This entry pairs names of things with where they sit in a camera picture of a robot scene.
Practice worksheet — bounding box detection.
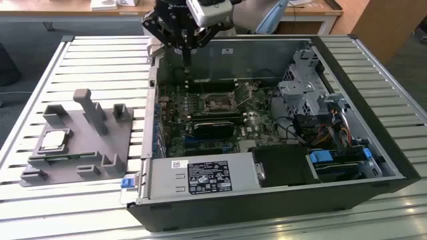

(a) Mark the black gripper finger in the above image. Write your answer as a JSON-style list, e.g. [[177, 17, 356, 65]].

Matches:
[[140, 11, 189, 74], [187, 21, 235, 74]]

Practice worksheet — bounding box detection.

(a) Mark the metal socket cover frame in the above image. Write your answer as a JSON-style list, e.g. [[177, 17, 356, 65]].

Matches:
[[232, 81, 260, 106]]

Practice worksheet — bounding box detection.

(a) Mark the silver CPU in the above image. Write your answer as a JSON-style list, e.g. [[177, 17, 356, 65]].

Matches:
[[39, 129, 69, 152]]

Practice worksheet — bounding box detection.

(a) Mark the CPU socket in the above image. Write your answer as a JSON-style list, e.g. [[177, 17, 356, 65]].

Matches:
[[201, 91, 241, 114]]

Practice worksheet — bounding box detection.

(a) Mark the wooden desk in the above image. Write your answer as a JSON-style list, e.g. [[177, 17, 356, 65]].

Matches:
[[0, 0, 144, 23], [139, 0, 344, 36]]

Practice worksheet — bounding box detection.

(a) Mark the green RAM stick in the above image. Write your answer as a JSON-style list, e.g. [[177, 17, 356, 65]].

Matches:
[[44, 154, 83, 161], [191, 115, 244, 124]]

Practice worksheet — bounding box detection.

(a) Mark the silver drive cage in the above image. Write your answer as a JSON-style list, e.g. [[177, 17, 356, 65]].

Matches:
[[276, 48, 344, 118]]

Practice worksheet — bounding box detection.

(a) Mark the black graphics card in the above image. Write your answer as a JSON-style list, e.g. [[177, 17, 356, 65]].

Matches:
[[191, 121, 236, 140]]

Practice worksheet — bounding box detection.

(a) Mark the green motherboard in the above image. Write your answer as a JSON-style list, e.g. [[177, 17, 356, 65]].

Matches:
[[155, 81, 293, 159]]

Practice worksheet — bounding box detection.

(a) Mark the silver chipset heatsink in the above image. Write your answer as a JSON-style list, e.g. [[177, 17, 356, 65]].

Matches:
[[239, 139, 256, 153]]

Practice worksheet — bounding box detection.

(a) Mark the grey parts rack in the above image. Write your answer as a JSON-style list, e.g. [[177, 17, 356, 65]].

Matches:
[[18, 88, 136, 188]]

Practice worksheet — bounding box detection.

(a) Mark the wooden cabinet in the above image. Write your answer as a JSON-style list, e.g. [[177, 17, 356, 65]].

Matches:
[[349, 0, 427, 66]]

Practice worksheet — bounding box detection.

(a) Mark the black plastic shroud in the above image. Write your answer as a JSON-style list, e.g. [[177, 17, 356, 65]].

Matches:
[[251, 146, 316, 188]]

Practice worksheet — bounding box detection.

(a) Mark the black rating label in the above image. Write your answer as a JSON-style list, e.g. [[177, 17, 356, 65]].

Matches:
[[188, 160, 231, 195]]

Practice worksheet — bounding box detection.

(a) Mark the blue disk carrier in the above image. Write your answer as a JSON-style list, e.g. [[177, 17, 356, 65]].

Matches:
[[308, 149, 335, 166]]

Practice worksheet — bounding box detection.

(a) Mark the silver power supply unit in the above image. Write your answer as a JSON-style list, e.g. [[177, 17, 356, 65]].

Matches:
[[141, 151, 260, 202]]

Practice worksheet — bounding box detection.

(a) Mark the blue case latch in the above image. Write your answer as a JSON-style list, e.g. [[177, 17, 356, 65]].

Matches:
[[120, 176, 137, 190]]

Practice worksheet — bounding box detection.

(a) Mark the silver disk bay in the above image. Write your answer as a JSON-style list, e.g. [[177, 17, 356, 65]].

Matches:
[[305, 144, 384, 185]]

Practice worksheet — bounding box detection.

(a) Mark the black open PC case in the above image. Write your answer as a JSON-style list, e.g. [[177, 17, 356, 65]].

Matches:
[[125, 34, 421, 233]]

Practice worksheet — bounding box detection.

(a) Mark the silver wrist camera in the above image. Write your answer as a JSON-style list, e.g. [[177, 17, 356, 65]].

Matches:
[[185, 0, 233, 28]]

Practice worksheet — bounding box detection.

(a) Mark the black ribbed plastic bracket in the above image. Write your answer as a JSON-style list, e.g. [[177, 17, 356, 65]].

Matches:
[[292, 114, 323, 146]]

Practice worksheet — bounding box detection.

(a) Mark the yellow orange wire bundle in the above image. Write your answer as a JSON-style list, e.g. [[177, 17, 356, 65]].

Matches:
[[311, 109, 353, 148]]

